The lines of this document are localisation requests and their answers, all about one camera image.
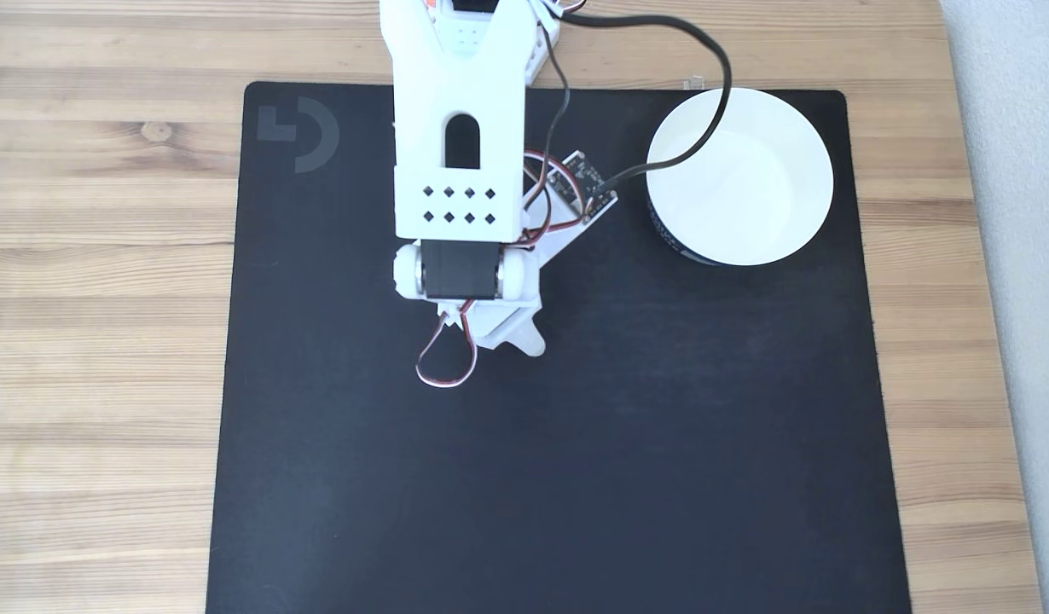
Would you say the black mouse mat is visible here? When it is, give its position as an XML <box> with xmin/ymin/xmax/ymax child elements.
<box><xmin>205</xmin><ymin>81</ymin><xmax>913</xmax><ymax>614</ymax></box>

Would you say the white paper bowl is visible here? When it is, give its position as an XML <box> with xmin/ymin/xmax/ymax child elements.
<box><xmin>646</xmin><ymin>87</ymin><xmax>835</xmax><ymax>267</ymax></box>

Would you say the red white servo wire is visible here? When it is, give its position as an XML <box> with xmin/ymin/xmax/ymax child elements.
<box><xmin>414</xmin><ymin>303</ymin><xmax>482</xmax><ymax>390</ymax></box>
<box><xmin>516</xmin><ymin>38</ymin><xmax>590</xmax><ymax>250</ymax></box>

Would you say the camera module on white bracket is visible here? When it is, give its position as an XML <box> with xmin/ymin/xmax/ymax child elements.
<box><xmin>524</xmin><ymin>149</ymin><xmax>620</xmax><ymax>267</ymax></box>

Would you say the black camera cable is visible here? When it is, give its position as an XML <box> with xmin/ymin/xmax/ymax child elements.
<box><xmin>559</xmin><ymin>9</ymin><xmax>733</xmax><ymax>193</ymax></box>

